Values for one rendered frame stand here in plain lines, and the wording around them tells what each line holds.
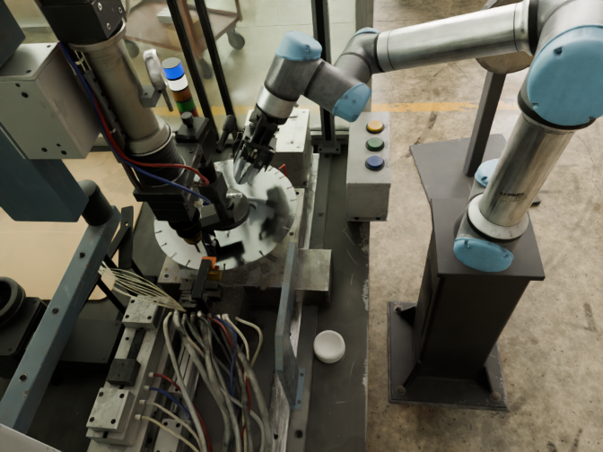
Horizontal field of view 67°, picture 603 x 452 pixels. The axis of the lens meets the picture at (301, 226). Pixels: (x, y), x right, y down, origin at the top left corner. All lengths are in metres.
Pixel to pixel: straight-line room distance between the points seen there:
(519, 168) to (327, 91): 0.35
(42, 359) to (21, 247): 0.68
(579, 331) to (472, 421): 0.57
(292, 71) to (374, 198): 0.45
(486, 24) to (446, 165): 1.64
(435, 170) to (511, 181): 1.58
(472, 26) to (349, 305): 0.64
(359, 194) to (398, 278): 0.92
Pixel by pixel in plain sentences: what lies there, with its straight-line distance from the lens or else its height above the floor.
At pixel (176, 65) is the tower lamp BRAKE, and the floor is 1.16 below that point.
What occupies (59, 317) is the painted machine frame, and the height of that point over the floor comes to 1.05.
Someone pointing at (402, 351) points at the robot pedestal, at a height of 0.01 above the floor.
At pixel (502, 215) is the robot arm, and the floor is 1.03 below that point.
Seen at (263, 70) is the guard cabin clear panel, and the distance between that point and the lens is 1.36.
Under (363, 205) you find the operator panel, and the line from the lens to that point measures 1.21.
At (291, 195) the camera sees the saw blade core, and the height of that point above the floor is 0.95.
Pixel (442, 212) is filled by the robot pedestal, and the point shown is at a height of 0.75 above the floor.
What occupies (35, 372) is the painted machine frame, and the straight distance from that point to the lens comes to 0.89.
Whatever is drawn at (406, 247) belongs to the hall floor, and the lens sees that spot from 2.13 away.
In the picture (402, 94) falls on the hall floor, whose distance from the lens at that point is 2.94.
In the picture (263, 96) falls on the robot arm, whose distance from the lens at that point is 0.91.
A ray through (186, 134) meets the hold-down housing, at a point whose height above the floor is 1.25.
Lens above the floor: 1.73
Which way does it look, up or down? 51 degrees down
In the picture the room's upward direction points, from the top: 9 degrees counter-clockwise
